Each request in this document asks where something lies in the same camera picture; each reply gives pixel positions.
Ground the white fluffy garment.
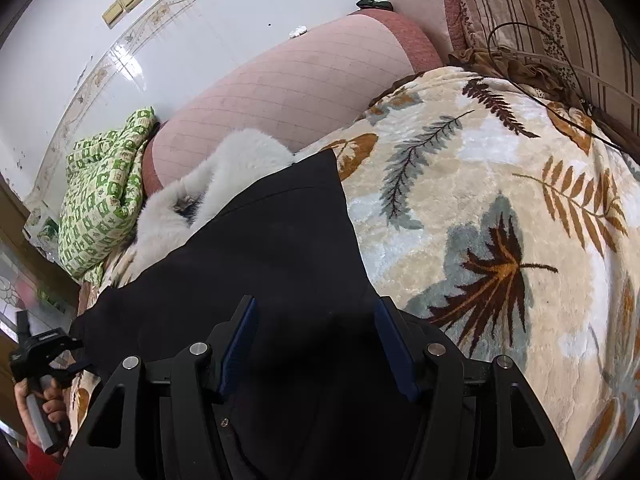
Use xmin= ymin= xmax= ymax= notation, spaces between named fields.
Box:
xmin=131 ymin=129 xmax=296 ymax=281

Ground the patterned glass door panel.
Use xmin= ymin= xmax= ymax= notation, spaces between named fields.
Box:
xmin=0 ymin=240 xmax=76 ymax=348

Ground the pink sofa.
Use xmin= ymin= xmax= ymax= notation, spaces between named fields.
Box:
xmin=141 ymin=0 xmax=471 ymax=197

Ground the brown ruffled cloth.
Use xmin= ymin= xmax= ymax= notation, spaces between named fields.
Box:
xmin=447 ymin=47 xmax=591 ymax=107

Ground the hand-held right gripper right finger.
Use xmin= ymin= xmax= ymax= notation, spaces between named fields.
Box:
xmin=374 ymin=296 xmax=576 ymax=480

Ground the leaf-printed plush blanket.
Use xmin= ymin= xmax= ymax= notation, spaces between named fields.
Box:
xmin=65 ymin=67 xmax=640 ymax=480

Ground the striped floral cushion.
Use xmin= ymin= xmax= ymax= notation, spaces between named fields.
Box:
xmin=459 ymin=0 xmax=640 ymax=133

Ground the brown wooden door frame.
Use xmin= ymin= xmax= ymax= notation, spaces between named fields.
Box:
xmin=0 ymin=175 xmax=81 ymax=311

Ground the black cable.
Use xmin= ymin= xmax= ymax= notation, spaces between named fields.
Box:
xmin=486 ymin=21 xmax=640 ymax=152

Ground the person's left hand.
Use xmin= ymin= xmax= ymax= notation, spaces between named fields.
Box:
xmin=14 ymin=377 xmax=69 ymax=453

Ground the green printed cloth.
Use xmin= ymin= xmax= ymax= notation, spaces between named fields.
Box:
xmin=57 ymin=106 xmax=161 ymax=285

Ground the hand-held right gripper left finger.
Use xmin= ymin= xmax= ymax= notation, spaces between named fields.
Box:
xmin=60 ymin=295 xmax=261 ymax=480

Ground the black garment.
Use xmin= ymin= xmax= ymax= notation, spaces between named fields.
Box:
xmin=70 ymin=149 xmax=436 ymax=480

